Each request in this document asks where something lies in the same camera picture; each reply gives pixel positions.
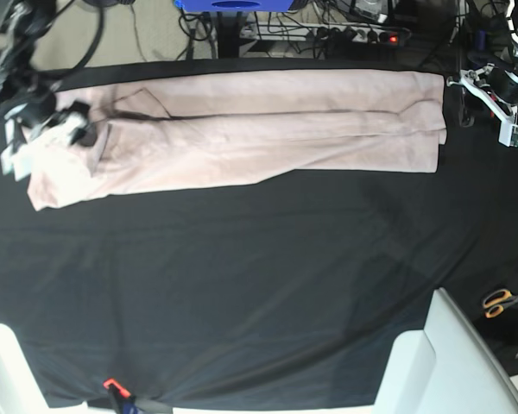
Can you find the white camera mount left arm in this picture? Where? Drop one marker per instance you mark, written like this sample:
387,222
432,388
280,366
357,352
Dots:
496,112

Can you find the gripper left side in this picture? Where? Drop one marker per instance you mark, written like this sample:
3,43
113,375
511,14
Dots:
504,83

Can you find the black stand pole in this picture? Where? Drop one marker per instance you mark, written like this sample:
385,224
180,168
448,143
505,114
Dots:
228,27

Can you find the white power strip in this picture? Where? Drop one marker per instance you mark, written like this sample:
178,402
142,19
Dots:
359,33

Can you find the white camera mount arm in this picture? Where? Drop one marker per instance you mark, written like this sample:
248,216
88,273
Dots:
23,144
496,112

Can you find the pink T-shirt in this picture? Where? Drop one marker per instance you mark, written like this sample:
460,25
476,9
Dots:
241,128

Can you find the red black clamp bottom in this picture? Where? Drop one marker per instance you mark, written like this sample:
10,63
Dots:
122,401

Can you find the orange handled scissors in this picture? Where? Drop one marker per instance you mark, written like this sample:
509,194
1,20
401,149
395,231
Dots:
497,302

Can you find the black table cloth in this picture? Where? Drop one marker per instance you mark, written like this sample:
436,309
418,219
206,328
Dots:
286,295

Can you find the white table frame left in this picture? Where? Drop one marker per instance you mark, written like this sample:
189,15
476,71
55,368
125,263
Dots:
19,392

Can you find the white table frame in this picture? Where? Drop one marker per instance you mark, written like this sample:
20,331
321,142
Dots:
19,392
445,367

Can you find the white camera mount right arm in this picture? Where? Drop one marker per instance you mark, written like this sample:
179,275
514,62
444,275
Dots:
23,144

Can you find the white table frame right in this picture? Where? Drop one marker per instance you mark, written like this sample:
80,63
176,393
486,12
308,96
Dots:
445,367

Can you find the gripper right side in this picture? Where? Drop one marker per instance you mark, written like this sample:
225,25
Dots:
33,108

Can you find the blue plastic box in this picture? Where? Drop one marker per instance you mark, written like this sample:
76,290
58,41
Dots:
234,5

